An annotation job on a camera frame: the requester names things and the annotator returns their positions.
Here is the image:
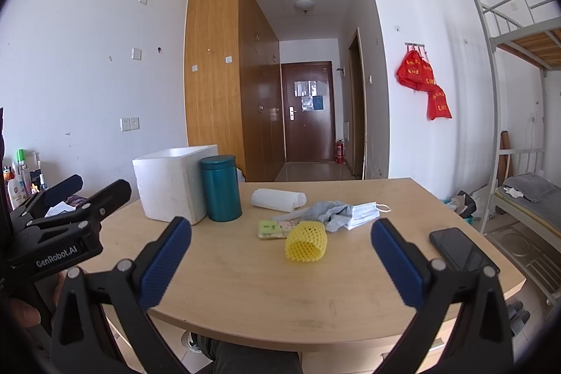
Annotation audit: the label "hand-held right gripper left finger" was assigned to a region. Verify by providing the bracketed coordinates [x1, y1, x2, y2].
[50, 216, 194, 374]

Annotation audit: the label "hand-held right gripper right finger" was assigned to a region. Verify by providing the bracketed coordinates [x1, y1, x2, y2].
[370, 218, 515, 374]

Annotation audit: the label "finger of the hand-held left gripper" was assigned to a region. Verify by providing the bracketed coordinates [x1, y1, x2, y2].
[9, 175, 84, 224]
[15, 179, 132, 244]

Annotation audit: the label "blue face mask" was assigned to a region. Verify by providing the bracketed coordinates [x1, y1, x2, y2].
[344, 202, 392, 231]

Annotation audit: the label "white foam box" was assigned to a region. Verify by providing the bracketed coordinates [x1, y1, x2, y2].
[132, 144, 219, 224]

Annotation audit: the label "grey sock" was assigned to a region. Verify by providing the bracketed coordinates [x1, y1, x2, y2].
[302, 201, 353, 232]

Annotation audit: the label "yellow foam fruit net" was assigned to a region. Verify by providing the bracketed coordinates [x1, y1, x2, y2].
[285, 222, 327, 262]

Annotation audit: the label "green floral tissue packet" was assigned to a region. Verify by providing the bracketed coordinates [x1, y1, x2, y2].
[256, 220, 292, 240]

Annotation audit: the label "white paper roll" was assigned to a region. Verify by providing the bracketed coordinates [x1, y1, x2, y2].
[251, 189, 306, 212]

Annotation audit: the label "person's left hand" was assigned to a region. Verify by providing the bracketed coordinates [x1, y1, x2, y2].
[0, 297, 42, 331]

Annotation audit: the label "printed paper leaflets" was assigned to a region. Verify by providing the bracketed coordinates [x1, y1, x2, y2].
[44, 203, 88, 219]

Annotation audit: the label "white lotion bottle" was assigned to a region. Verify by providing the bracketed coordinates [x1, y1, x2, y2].
[7, 178, 28, 209]

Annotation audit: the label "black smartphone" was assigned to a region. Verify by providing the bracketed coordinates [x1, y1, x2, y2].
[428, 227, 500, 275]

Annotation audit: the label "teal metal canister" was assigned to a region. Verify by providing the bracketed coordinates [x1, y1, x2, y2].
[201, 155, 243, 222]

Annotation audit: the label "black bag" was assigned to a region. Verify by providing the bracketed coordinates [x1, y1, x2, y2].
[451, 190, 478, 219]

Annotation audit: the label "pale plastic wrapper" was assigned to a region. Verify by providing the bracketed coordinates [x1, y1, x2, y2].
[272, 211, 317, 226]

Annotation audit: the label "person's leg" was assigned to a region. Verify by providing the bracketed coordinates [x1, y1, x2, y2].
[197, 334, 303, 374]

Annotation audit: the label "dark slippers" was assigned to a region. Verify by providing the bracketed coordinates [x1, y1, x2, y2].
[506, 299, 527, 333]

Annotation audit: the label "wooden board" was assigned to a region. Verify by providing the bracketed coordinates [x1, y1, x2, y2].
[500, 131, 513, 182]

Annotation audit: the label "grey bedding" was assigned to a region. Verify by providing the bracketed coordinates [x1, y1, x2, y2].
[502, 172, 557, 204]

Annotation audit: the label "wooden wardrobe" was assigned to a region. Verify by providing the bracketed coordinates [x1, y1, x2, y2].
[184, 0, 281, 183]

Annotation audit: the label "brown entrance door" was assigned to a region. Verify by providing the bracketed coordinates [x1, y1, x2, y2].
[280, 61, 334, 162]

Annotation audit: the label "red cloth bag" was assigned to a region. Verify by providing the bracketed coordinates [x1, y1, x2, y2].
[427, 85, 453, 121]
[397, 49, 438, 92]

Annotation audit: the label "grey metal bunk bed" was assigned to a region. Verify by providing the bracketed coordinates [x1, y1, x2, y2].
[472, 0, 561, 309]

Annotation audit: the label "wooden side door frame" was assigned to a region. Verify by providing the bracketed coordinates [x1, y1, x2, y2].
[348, 28, 368, 179]

